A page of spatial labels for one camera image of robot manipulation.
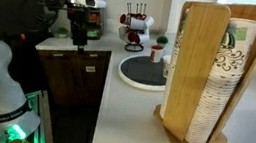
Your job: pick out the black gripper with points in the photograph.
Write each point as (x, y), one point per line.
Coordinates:
(78, 17)

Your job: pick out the round white rotating tray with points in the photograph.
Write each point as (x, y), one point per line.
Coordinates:
(139, 71)

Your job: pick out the small green plant left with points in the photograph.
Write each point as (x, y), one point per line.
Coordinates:
(61, 32)

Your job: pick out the dark wooden cabinet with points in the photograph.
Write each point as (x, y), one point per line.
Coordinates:
(75, 79)

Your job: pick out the snack basket rack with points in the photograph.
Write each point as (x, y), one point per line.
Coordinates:
(95, 24)

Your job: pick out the white mug on rack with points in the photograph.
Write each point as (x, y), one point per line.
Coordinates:
(136, 22)

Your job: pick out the black mug tree rack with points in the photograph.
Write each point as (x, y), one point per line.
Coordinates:
(133, 40)

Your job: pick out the white mug red interior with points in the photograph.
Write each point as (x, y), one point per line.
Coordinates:
(156, 53)

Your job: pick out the small green potted plant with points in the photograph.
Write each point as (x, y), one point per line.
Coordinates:
(162, 41)

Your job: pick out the wooden cup dispenser stand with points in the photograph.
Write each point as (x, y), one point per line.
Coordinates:
(204, 28)

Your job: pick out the stack of paper cups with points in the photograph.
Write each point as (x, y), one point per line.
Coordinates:
(228, 67)

